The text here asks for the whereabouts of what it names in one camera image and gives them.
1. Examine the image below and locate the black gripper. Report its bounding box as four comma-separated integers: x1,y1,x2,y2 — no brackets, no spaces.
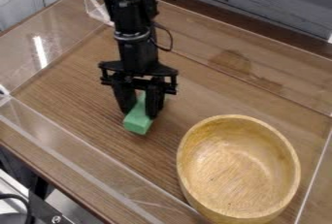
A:
99,35,180,119

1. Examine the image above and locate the green rectangular block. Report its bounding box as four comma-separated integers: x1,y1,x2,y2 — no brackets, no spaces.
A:
123,92,153,135

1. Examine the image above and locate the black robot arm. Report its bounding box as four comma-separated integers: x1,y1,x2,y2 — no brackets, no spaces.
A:
99,0,178,118

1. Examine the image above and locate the brown wooden bowl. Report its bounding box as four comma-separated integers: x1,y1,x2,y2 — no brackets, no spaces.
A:
177,114,301,224

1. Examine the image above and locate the clear acrylic tray wall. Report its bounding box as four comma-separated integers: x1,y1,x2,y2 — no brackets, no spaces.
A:
0,0,332,224

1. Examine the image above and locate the clear acrylic corner bracket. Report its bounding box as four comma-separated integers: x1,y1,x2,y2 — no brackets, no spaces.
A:
83,0,114,27

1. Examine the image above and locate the black metal bracket with bolt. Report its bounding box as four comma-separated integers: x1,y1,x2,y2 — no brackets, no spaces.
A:
28,192,76,224

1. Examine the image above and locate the black cable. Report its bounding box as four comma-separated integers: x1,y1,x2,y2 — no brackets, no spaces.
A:
0,192,47,224

